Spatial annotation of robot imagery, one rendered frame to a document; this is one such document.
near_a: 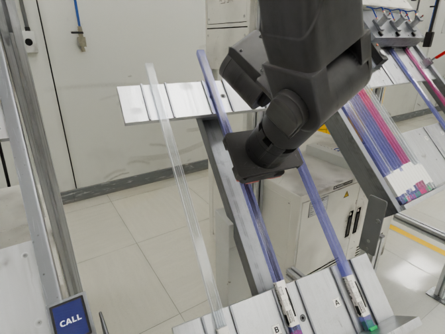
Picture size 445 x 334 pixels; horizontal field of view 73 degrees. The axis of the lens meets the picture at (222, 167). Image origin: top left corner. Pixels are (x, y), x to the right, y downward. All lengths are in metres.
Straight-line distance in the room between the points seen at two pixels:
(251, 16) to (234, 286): 0.92
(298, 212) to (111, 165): 1.70
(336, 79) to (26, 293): 0.47
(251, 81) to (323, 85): 0.11
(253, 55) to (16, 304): 0.44
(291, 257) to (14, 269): 0.95
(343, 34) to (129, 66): 2.18
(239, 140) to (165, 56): 2.10
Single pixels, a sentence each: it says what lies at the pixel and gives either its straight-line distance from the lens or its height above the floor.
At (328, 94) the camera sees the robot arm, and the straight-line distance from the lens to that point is 0.26.
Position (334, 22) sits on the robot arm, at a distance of 0.24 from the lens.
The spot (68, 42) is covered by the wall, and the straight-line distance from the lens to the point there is 2.30.
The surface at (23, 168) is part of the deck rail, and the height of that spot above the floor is 0.94.
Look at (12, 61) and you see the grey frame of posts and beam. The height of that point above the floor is 1.08.
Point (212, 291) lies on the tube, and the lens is 0.43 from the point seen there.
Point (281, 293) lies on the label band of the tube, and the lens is 0.47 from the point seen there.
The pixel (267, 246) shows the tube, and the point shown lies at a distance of 0.47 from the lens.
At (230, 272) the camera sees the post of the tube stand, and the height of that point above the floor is 0.72.
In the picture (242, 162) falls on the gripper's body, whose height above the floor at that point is 0.98.
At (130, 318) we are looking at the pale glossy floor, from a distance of 1.53.
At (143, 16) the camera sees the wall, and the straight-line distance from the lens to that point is 2.42.
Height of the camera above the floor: 1.13
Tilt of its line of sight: 23 degrees down
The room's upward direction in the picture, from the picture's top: straight up
